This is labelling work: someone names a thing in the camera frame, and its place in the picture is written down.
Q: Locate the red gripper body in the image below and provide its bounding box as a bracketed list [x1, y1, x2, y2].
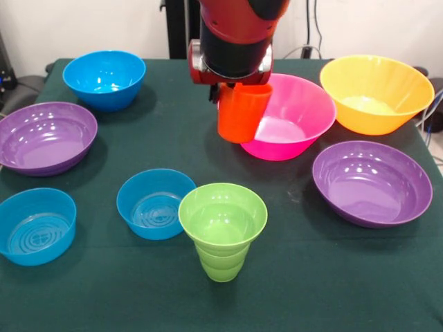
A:
[188, 39, 274, 86]

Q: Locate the orange cup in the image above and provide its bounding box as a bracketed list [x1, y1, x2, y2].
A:
[217, 82, 274, 145]

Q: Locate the pink bowl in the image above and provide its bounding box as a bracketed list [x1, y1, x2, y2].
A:
[238, 73, 337, 162]

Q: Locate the small green bowl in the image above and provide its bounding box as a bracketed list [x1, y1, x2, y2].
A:
[178, 182, 269, 248]

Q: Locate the green cup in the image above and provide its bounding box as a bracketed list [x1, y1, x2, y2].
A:
[194, 241, 249, 284]

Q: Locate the deep smooth blue bowl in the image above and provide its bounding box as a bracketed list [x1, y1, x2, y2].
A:
[62, 50, 147, 112]

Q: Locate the blue bowl with ringed bottom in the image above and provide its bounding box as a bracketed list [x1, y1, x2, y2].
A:
[0, 187, 78, 267]
[116, 168, 197, 241]

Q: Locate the yellow-orange bowl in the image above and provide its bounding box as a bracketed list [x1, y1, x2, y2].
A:
[319, 55, 435, 136]

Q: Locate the purple bowl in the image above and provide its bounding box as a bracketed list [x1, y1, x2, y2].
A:
[0, 101, 98, 177]
[311, 140, 433, 229]

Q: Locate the black rounded seat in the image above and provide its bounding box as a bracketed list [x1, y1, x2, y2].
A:
[6, 73, 46, 115]

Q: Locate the dark green tablecloth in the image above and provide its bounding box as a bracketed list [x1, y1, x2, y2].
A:
[0, 57, 443, 332]

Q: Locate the black equipment rack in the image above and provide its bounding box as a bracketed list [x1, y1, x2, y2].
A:
[0, 33, 17, 104]

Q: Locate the black plug with grey cable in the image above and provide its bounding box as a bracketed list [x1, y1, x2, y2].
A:
[283, 44, 321, 59]

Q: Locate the light blue cable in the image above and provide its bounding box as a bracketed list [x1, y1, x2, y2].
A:
[417, 88, 443, 134]

